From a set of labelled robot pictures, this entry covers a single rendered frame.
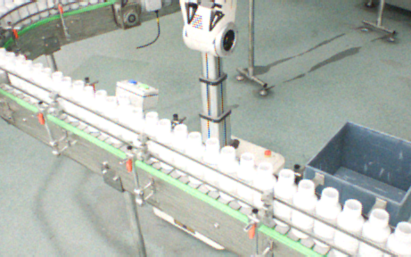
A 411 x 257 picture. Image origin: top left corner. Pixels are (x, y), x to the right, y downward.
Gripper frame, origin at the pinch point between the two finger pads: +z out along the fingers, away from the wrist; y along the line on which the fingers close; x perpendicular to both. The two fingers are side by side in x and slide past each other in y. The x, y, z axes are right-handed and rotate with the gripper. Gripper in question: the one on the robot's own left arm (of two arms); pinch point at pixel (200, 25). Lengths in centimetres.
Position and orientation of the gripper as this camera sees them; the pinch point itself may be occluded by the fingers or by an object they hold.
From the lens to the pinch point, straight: 171.5
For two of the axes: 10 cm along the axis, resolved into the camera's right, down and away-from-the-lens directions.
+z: -2.8, 9.2, 2.5
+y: 8.0, 3.7, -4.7
